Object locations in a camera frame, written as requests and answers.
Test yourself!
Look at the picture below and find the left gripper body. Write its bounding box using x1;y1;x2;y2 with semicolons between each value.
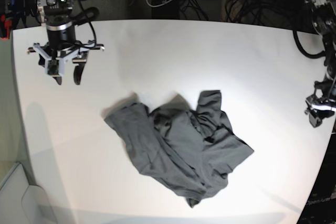
305;94;335;127

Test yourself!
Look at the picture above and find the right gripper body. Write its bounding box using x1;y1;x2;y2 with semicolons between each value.
27;41;105;65

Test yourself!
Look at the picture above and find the dark grey t-shirt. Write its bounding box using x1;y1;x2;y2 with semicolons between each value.
104;90;254;207

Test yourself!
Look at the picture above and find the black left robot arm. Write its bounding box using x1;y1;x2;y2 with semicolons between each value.
293;0;335;128

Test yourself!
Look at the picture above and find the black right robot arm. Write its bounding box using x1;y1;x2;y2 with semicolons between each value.
27;0;104;85

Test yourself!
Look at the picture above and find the red and black clamp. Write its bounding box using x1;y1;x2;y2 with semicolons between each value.
1;14;12;40

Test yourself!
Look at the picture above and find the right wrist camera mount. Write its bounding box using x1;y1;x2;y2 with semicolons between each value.
27;42;106;77

